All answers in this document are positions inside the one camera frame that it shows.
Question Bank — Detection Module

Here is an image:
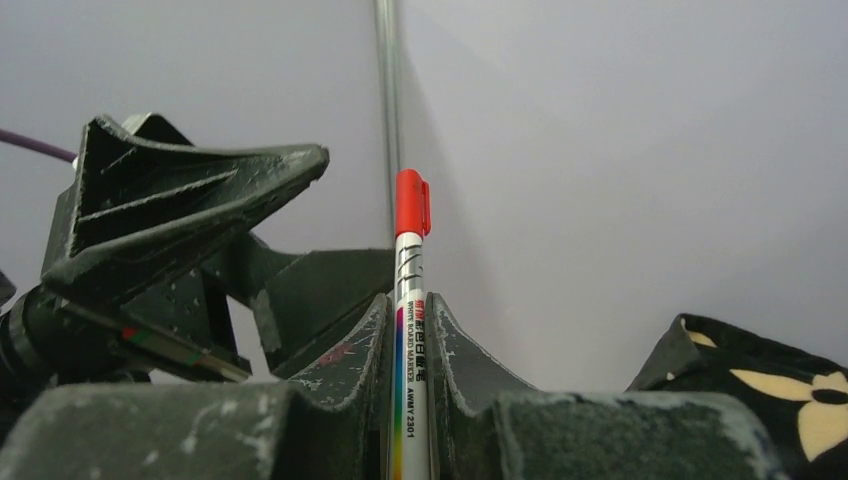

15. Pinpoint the red capped white marker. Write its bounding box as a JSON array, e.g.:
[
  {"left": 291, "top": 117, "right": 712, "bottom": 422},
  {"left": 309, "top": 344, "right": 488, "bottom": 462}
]
[{"left": 389, "top": 169, "right": 432, "bottom": 479}]

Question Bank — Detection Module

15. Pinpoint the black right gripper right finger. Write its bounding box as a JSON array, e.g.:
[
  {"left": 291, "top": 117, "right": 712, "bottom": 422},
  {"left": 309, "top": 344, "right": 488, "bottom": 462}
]
[{"left": 425, "top": 293, "right": 786, "bottom": 479}]

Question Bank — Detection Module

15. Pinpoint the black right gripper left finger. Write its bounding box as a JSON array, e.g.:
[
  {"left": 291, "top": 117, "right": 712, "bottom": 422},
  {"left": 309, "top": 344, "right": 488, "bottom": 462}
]
[{"left": 1, "top": 295, "right": 389, "bottom": 479}]

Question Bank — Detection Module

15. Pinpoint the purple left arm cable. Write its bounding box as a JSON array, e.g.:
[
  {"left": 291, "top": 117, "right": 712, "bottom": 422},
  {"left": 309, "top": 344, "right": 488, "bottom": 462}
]
[{"left": 0, "top": 128, "right": 79, "bottom": 165}]

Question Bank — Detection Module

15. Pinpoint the black floral pillow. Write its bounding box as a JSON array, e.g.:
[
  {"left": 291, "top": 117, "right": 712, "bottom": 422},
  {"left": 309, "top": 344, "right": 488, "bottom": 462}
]
[{"left": 629, "top": 313, "right": 847, "bottom": 479}]

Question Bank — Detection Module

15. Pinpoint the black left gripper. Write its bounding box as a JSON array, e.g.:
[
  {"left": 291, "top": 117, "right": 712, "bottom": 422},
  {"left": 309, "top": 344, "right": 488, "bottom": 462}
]
[{"left": 1, "top": 115, "right": 394, "bottom": 405}]

